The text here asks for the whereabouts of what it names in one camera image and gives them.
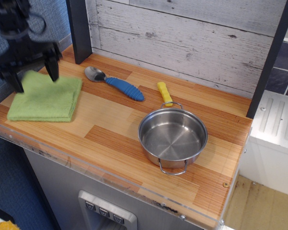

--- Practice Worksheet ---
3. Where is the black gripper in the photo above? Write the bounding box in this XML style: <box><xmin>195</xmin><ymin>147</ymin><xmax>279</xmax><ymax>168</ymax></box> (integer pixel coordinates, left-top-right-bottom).
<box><xmin>0</xmin><ymin>35</ymin><xmax>62</xmax><ymax>93</ymax></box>

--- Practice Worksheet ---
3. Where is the green cloth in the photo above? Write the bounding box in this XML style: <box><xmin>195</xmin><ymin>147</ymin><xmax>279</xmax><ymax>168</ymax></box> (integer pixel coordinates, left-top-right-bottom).
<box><xmin>7</xmin><ymin>70</ymin><xmax>82</xmax><ymax>122</ymax></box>

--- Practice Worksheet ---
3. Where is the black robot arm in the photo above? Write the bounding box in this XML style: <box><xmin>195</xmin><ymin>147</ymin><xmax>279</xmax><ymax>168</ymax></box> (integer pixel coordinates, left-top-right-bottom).
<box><xmin>0</xmin><ymin>0</ymin><xmax>62</xmax><ymax>93</ymax></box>

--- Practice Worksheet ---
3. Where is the clear acrylic table edge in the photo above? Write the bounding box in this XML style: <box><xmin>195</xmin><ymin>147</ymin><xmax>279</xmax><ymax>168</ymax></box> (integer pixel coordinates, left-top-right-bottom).
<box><xmin>0</xmin><ymin>125</ymin><xmax>224</xmax><ymax>230</ymax></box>

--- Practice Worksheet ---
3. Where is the silver panel with buttons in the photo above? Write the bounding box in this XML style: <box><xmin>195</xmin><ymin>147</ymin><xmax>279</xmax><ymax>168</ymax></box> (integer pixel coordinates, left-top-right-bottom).
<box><xmin>78</xmin><ymin>190</ymin><xmax>138</xmax><ymax>230</ymax></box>

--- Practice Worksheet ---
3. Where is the small steel pot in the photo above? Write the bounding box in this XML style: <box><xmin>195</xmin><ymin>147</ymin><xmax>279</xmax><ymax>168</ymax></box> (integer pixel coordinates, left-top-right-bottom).
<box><xmin>138</xmin><ymin>102</ymin><xmax>208</xmax><ymax>176</ymax></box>

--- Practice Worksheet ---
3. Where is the yellow black object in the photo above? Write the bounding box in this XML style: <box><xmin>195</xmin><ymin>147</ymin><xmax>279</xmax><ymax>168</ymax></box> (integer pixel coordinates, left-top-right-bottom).
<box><xmin>0</xmin><ymin>218</ymin><xmax>20</xmax><ymax>230</ymax></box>

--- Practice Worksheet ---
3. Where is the white ridged box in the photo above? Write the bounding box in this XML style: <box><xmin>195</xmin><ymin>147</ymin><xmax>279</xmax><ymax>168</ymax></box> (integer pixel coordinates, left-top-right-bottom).
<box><xmin>239</xmin><ymin>91</ymin><xmax>288</xmax><ymax>194</ymax></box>

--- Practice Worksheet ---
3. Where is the spoon with blue handle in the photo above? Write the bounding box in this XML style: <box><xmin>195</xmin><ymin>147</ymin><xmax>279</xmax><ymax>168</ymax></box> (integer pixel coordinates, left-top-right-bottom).
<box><xmin>84</xmin><ymin>67</ymin><xmax>144</xmax><ymax>102</ymax></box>

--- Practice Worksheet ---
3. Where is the dark left frame post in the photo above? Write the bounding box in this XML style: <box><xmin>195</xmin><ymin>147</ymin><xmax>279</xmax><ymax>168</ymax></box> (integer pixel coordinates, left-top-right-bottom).
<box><xmin>66</xmin><ymin>0</ymin><xmax>92</xmax><ymax>64</ymax></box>

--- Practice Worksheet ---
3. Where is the dark frame post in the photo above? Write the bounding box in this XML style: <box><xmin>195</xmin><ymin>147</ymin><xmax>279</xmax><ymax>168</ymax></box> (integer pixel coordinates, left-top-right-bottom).
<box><xmin>246</xmin><ymin>0</ymin><xmax>288</xmax><ymax>119</ymax></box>
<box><xmin>66</xmin><ymin>0</ymin><xmax>92</xmax><ymax>64</ymax></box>

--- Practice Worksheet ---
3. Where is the yellow plastic handle piece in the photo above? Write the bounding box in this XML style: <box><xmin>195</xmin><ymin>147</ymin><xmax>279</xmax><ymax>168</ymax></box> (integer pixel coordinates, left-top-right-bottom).
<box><xmin>157</xmin><ymin>81</ymin><xmax>173</xmax><ymax>107</ymax></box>

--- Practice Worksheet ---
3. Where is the dark right frame post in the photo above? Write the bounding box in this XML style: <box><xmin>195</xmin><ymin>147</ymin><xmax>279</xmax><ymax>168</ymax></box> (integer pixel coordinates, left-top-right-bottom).
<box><xmin>246</xmin><ymin>0</ymin><xmax>288</xmax><ymax>119</ymax></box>

